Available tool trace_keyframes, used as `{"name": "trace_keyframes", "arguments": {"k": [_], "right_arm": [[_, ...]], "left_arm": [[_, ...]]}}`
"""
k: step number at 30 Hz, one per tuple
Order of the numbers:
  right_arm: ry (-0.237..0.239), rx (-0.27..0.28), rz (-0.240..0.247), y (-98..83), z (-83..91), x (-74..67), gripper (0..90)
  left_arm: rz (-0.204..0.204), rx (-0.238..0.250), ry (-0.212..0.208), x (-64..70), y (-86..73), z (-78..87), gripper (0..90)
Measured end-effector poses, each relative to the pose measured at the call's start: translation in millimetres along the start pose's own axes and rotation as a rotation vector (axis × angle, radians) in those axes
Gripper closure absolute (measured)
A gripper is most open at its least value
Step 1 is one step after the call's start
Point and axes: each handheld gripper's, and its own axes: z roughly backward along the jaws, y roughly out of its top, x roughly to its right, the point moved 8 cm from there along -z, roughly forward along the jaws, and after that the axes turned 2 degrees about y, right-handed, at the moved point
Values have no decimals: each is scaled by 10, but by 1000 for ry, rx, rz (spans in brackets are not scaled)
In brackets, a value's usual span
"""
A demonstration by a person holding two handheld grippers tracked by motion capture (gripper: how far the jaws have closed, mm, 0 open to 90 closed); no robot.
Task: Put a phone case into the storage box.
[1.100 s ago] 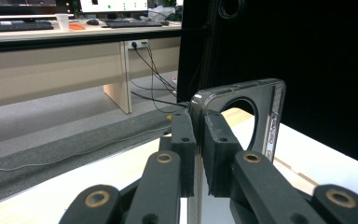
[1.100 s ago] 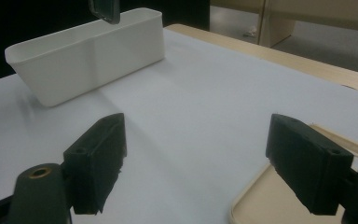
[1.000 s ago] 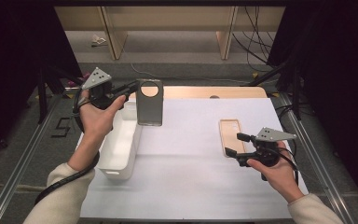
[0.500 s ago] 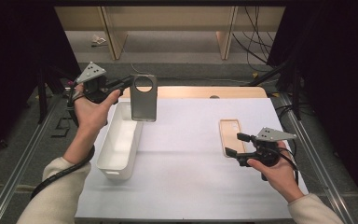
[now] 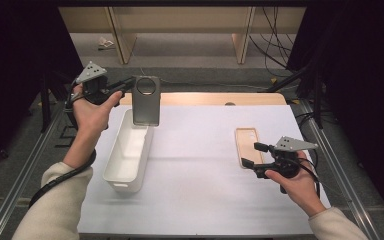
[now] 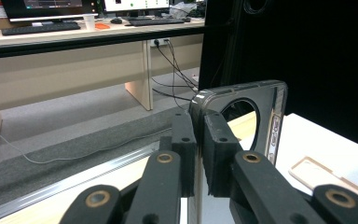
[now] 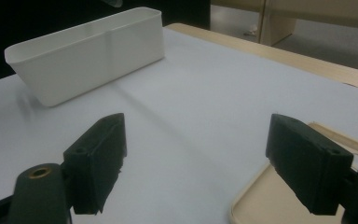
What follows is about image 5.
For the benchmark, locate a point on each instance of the white plastic bin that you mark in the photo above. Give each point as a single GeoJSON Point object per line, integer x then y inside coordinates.
{"type": "Point", "coordinates": [130, 156]}

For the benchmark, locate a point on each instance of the person's left hand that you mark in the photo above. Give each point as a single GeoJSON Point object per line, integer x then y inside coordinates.
{"type": "Point", "coordinates": [91, 115]}

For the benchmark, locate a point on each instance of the black curtain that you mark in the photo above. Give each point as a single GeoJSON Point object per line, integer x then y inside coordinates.
{"type": "Point", "coordinates": [363, 83]}
{"type": "Point", "coordinates": [16, 66]}

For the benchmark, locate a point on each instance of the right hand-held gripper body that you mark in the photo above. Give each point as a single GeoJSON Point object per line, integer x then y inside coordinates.
{"type": "Point", "coordinates": [286, 165]}

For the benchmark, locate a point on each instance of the black metal stand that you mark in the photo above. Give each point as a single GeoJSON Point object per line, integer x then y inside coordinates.
{"type": "Point", "coordinates": [45, 106]}
{"type": "Point", "coordinates": [318, 100]}

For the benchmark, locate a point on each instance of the person's right hand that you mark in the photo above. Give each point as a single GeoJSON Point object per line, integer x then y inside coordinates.
{"type": "Point", "coordinates": [300, 190]}

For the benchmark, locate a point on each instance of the light wooden desk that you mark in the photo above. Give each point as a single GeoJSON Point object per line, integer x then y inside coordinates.
{"type": "Point", "coordinates": [180, 20]}

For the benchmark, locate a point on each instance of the crumpled paper scrap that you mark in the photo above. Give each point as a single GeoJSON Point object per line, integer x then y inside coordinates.
{"type": "Point", "coordinates": [105, 42]}

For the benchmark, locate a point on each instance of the metal floor rail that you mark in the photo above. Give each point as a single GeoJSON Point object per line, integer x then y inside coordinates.
{"type": "Point", "coordinates": [340, 173]}
{"type": "Point", "coordinates": [23, 176]}

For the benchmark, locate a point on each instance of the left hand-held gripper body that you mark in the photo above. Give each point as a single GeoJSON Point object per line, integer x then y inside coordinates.
{"type": "Point", "coordinates": [95, 90]}

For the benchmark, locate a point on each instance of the beige phone case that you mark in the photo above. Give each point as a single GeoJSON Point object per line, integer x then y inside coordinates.
{"type": "Point", "coordinates": [246, 143]}

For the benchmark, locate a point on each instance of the grey transparent phone case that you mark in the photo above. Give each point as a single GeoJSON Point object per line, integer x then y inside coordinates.
{"type": "Point", "coordinates": [146, 111]}

